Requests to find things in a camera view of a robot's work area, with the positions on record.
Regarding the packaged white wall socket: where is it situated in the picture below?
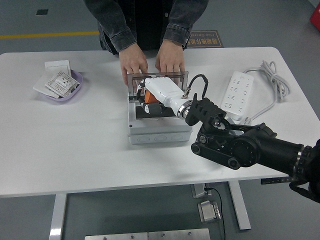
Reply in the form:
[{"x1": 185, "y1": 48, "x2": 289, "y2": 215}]
[{"x1": 44, "y1": 71, "x2": 81, "y2": 98}]

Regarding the person's right hand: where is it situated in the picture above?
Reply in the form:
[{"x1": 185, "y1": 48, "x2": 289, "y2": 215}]
[{"x1": 118, "y1": 42, "x2": 149, "y2": 86}]

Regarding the person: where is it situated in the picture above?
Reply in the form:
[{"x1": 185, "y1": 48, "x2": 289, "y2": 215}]
[{"x1": 83, "y1": 0, "x2": 210, "y2": 60}]

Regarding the white table leg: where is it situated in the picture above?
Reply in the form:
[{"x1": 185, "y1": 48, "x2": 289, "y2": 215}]
[
  {"x1": 49, "y1": 193, "x2": 68, "y2": 240},
  {"x1": 228, "y1": 181, "x2": 252, "y2": 231}
]

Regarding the white power strip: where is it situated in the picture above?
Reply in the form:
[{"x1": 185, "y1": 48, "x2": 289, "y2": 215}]
[{"x1": 221, "y1": 70, "x2": 255, "y2": 120}]

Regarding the white flat card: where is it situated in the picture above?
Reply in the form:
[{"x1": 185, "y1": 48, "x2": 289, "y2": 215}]
[{"x1": 33, "y1": 72, "x2": 61, "y2": 99}]

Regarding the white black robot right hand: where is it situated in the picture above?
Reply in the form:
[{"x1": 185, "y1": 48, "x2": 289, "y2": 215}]
[{"x1": 134, "y1": 76, "x2": 188, "y2": 116}]

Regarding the black table control panel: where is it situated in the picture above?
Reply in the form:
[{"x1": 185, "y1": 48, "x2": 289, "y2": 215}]
[{"x1": 260, "y1": 176, "x2": 296, "y2": 185}]

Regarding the grey junction box with lid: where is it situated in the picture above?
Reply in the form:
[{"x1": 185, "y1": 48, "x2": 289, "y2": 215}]
[{"x1": 126, "y1": 71, "x2": 194, "y2": 145}]

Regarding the red object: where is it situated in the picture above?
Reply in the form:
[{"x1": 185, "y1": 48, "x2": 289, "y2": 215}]
[{"x1": 309, "y1": 4, "x2": 320, "y2": 26}]

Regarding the metal base plate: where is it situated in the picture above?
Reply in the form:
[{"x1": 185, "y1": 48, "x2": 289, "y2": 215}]
[
  {"x1": 84, "y1": 232, "x2": 149, "y2": 240},
  {"x1": 148, "y1": 228, "x2": 211, "y2": 240}
]

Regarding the person's left hand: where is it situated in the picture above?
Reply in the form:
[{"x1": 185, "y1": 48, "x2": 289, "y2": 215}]
[{"x1": 154, "y1": 39, "x2": 186, "y2": 75}]

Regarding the brown floor sign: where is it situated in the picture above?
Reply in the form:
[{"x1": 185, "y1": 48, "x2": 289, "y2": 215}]
[{"x1": 186, "y1": 30, "x2": 223, "y2": 49}]

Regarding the purple plastic tray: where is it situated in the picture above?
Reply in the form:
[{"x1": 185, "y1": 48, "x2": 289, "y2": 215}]
[{"x1": 41, "y1": 69, "x2": 83, "y2": 103}]

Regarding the black floor cable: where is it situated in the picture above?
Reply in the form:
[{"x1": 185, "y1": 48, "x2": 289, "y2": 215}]
[{"x1": 204, "y1": 187, "x2": 226, "y2": 240}]

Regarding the metal floor socket box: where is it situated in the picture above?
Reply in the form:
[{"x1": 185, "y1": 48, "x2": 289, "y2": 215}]
[{"x1": 197, "y1": 199, "x2": 222, "y2": 223}]

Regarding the white wall switch plate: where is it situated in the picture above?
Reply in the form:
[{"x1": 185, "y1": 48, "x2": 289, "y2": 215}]
[{"x1": 44, "y1": 59, "x2": 72, "y2": 76}]

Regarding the white power cord with plug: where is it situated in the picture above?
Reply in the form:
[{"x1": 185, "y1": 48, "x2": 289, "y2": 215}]
[{"x1": 242, "y1": 59, "x2": 292, "y2": 125}]

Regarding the orange cylinder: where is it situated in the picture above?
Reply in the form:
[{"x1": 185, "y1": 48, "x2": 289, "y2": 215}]
[{"x1": 144, "y1": 89, "x2": 159, "y2": 105}]

